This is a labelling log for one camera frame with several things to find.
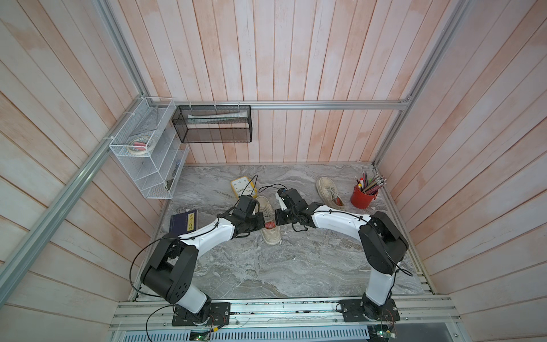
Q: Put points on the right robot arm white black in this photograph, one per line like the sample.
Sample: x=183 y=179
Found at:
x=383 y=243

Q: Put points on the black mesh wall basket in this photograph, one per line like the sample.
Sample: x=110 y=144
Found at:
x=213 y=123

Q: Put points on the white wire wall shelf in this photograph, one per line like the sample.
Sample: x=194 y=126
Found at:
x=156 y=175

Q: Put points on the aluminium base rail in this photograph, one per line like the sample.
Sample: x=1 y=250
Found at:
x=258 y=313

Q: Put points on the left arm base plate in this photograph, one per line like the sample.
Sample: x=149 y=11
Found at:
x=212 y=314

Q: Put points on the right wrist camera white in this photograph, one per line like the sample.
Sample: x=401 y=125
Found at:
x=280 y=196

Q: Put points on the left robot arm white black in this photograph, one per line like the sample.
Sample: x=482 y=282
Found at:
x=171 y=267

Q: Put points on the red pencil cup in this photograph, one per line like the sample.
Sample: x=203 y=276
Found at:
x=360 y=199

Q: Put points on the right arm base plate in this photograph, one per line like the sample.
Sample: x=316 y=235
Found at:
x=360 y=310

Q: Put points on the coloured pencils bunch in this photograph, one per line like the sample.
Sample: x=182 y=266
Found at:
x=370 y=186

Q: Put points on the dark blue book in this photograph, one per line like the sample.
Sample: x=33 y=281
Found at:
x=183 y=223

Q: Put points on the tape roll on shelf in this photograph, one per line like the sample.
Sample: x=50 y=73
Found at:
x=141 y=145

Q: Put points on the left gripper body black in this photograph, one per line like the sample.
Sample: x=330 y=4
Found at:
x=253 y=222

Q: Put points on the beige sneaker one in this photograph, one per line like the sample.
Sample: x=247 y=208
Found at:
x=271 y=233
x=329 y=194

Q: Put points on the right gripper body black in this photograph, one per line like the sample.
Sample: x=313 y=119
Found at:
x=296 y=216

